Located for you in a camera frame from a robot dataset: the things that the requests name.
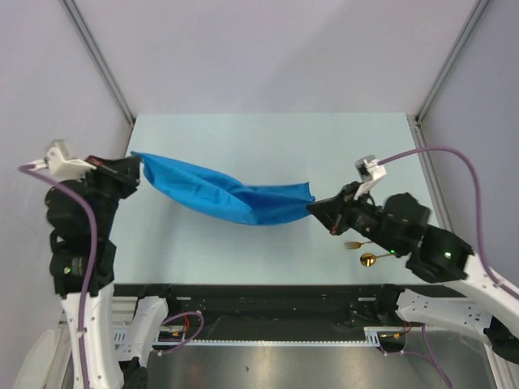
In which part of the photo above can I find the gold fork green handle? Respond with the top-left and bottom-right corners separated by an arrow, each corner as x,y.
345,241 -> 371,250

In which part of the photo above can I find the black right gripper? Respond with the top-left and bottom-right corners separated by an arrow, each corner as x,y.
307,181 -> 405,256

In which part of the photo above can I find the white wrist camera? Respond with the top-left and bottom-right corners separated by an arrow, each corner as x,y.
354,155 -> 387,200
29,139 -> 96,180

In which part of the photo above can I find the white slotted cable duct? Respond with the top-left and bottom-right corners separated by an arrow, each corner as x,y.
113,328 -> 380,348

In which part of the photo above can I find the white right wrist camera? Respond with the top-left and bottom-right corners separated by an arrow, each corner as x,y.
354,155 -> 387,200

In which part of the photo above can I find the left aluminium corner post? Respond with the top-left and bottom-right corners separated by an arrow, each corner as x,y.
59,0 -> 135,127

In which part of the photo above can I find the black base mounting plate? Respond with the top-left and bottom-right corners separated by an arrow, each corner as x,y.
115,284 -> 411,342

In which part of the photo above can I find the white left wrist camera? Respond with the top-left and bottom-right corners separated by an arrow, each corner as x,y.
29,139 -> 96,180

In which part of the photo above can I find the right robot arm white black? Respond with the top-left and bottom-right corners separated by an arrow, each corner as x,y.
307,182 -> 518,363

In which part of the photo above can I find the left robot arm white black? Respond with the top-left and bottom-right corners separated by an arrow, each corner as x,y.
45,156 -> 179,388

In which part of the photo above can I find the aluminium corner post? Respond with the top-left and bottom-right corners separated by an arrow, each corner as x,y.
414,0 -> 493,124
59,0 -> 135,127

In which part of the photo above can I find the right aluminium corner post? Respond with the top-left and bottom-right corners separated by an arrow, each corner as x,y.
414,0 -> 493,124

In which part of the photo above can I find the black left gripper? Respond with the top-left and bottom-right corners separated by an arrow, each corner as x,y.
77,152 -> 142,233

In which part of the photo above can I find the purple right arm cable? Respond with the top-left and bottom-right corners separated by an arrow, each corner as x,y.
379,145 -> 519,389

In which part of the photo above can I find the blue cloth napkin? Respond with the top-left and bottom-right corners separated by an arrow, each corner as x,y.
131,152 -> 315,226

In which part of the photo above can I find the gold spoon green handle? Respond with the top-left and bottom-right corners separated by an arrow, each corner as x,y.
359,253 -> 395,267

